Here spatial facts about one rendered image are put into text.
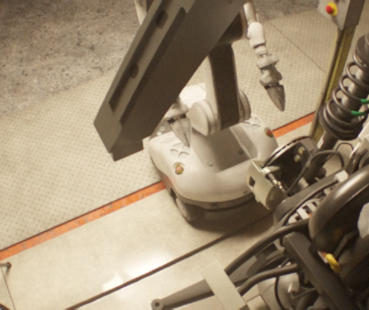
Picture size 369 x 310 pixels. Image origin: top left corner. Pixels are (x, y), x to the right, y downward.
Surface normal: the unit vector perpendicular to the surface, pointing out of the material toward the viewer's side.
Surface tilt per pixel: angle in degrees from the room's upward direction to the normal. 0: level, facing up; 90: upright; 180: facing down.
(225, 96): 70
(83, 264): 0
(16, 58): 0
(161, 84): 92
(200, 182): 41
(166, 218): 0
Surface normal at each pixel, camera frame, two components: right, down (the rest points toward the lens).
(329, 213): -0.76, -0.14
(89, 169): 0.01, -0.62
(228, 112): 0.43, 0.44
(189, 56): 0.49, 0.70
